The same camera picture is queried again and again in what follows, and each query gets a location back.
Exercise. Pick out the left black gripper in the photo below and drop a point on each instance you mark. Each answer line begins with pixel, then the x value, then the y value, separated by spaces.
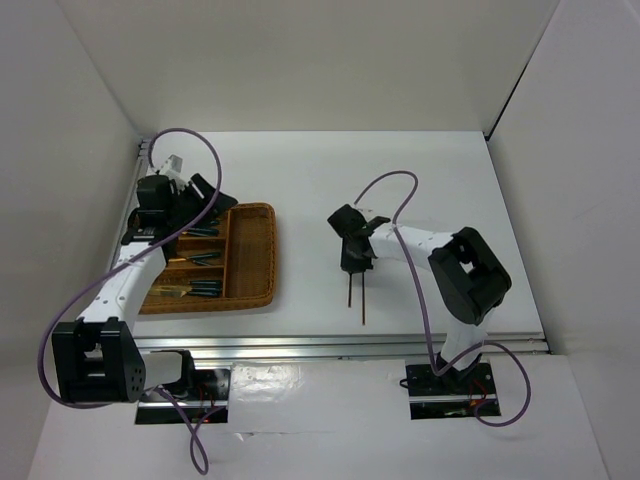
pixel 188 190

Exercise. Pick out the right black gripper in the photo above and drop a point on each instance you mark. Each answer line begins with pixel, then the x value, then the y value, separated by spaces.
pixel 350 264

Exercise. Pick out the gold spoon green handle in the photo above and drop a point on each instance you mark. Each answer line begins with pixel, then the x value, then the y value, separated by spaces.
pixel 201 258

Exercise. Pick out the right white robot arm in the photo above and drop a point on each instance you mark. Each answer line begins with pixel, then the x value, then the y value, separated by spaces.
pixel 471 280

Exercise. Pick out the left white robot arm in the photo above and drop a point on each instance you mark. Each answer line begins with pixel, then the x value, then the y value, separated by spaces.
pixel 96 357

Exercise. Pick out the wicker cutlery tray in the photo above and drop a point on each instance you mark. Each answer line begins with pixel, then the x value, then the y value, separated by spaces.
pixel 248 267

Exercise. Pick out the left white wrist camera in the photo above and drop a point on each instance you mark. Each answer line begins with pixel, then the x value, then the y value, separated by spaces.
pixel 172 169

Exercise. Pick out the aluminium table rail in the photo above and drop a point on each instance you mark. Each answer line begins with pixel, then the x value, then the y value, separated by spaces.
pixel 208 349

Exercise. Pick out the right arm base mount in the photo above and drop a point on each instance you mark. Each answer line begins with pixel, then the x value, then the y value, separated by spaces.
pixel 453 395

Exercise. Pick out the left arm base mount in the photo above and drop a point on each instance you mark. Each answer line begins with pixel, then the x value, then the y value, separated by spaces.
pixel 202 393

